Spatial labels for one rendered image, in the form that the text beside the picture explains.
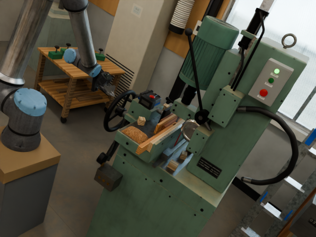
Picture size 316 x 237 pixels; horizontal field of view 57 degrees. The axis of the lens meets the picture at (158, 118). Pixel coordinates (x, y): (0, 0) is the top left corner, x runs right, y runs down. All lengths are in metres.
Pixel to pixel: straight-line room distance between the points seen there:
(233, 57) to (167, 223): 0.90
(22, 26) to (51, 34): 2.02
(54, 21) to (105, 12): 0.65
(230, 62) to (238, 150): 0.40
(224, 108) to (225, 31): 0.33
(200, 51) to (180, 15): 1.56
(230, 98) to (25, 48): 0.96
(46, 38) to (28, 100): 2.09
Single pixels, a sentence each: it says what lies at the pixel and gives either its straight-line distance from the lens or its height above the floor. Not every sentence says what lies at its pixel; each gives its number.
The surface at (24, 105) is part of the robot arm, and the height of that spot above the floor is 0.88.
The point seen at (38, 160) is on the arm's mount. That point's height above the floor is 0.61.
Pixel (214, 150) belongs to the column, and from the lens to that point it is 1.43.
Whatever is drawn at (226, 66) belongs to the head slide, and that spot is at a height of 1.36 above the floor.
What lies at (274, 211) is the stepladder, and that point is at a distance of 2.22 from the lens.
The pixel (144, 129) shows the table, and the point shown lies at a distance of 1.50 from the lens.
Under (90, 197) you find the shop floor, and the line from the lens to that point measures 2.31.
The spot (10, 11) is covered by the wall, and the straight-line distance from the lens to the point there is 4.33.
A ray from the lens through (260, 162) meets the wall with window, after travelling 2.97.
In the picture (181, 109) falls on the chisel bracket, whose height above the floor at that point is 1.04.
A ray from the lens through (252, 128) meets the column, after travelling 1.34.
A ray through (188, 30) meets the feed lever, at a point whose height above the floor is 1.44.
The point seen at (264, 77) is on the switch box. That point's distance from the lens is 1.22.
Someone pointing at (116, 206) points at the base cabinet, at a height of 0.39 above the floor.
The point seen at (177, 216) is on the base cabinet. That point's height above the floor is 0.61.
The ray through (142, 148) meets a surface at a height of 0.93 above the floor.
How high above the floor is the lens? 1.67
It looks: 28 degrees down
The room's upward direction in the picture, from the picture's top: 23 degrees clockwise
